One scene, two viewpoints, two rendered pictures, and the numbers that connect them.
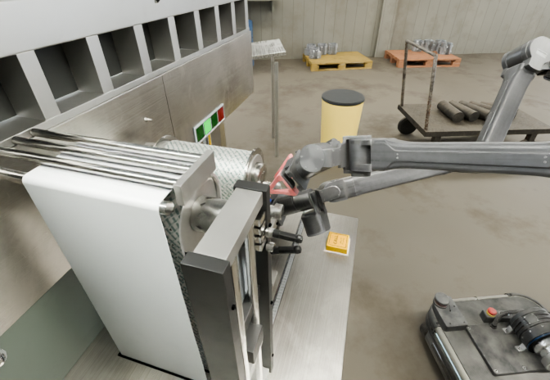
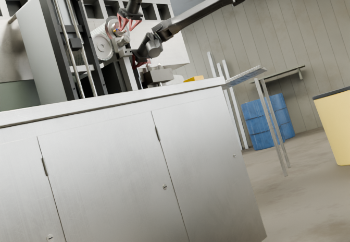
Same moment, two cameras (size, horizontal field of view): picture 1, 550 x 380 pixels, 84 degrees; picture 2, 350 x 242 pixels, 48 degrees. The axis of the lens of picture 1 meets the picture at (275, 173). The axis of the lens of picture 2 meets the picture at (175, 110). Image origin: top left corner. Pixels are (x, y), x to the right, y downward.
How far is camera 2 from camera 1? 1.64 m
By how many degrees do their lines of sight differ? 44
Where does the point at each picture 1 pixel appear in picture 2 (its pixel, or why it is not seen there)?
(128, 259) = (38, 26)
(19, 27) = not seen: outside the picture
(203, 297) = not seen: outside the picture
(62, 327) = (24, 105)
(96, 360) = not seen: hidden behind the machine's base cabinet
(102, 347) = not seen: hidden behind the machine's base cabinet
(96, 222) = (30, 13)
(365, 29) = not seen: outside the picture
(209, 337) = (43, 8)
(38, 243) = (21, 58)
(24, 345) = (7, 96)
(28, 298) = (12, 76)
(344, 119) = (339, 108)
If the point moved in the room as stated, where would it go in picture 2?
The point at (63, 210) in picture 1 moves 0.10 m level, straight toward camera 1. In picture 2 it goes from (23, 17) to (21, 9)
